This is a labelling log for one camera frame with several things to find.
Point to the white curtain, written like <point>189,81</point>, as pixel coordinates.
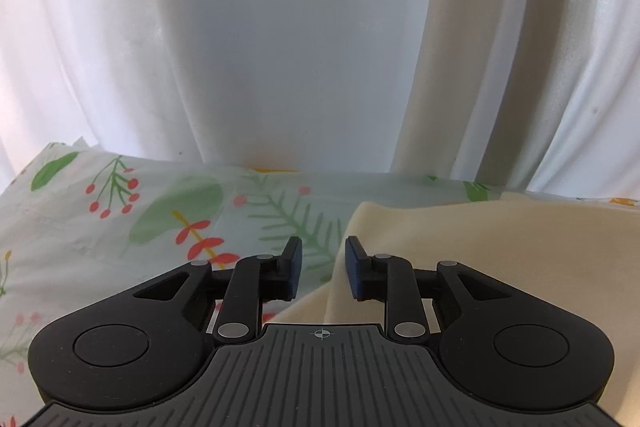
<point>475,57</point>

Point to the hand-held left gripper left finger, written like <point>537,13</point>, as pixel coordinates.
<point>293,268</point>

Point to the floral bed sheet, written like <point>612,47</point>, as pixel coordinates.
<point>100,227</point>

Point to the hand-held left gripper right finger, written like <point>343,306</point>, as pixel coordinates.
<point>356,269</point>

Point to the cream long-sleeve sweater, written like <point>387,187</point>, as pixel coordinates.
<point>500,252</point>

